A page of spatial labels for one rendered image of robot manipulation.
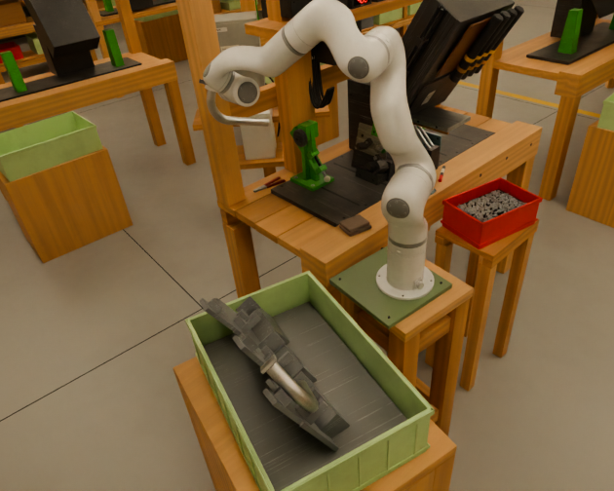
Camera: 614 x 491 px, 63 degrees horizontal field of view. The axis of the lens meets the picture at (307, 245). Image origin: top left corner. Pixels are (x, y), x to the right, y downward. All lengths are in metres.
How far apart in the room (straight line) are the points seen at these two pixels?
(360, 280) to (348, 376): 0.39
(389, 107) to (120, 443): 1.89
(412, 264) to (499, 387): 1.14
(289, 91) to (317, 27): 0.86
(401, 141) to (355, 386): 0.67
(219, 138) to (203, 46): 0.35
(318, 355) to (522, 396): 1.31
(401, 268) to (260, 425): 0.63
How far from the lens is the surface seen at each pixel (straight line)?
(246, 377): 1.47
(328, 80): 2.46
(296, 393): 1.06
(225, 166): 2.07
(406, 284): 1.63
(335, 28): 1.32
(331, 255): 1.76
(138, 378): 2.75
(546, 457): 2.42
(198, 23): 1.90
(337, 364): 1.47
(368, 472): 1.28
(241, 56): 1.48
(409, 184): 1.39
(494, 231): 2.00
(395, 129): 1.36
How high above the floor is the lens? 1.97
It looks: 36 degrees down
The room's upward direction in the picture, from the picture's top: 5 degrees counter-clockwise
